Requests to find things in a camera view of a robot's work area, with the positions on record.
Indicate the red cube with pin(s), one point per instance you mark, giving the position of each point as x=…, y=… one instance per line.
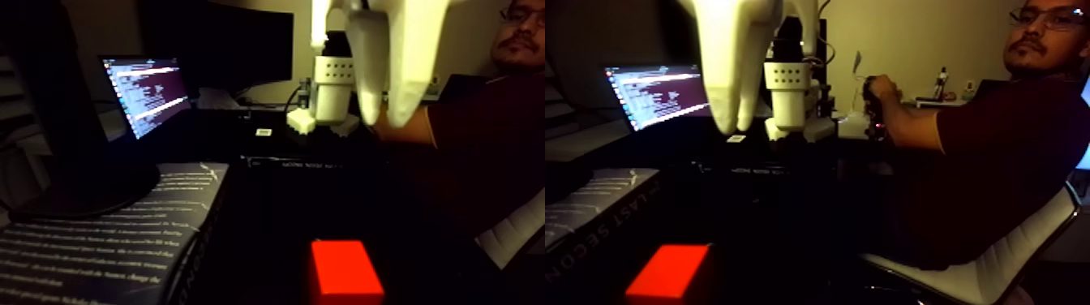
x=345, y=268

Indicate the person's left hand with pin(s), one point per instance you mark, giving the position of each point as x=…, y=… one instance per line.
x=884, y=94

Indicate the black box white lettering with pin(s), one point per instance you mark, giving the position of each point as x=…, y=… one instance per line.
x=289, y=161

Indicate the small white tag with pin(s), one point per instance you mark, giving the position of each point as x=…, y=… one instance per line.
x=264, y=132

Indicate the black wide monitor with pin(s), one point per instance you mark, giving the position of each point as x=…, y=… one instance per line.
x=221, y=42

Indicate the white paper stack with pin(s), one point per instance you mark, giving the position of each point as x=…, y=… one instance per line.
x=220, y=99

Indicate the open laptop lit screen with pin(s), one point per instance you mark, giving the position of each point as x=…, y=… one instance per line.
x=149, y=89

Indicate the black book white text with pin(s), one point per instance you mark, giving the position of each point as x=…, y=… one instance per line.
x=102, y=247

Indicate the white shelf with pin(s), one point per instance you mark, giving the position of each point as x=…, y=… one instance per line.
x=932, y=104

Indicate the small figurine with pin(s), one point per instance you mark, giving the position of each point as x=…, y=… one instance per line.
x=941, y=83

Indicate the person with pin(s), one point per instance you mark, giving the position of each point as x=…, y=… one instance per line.
x=1013, y=145

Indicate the white office chair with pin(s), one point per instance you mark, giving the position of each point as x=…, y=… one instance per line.
x=1005, y=268

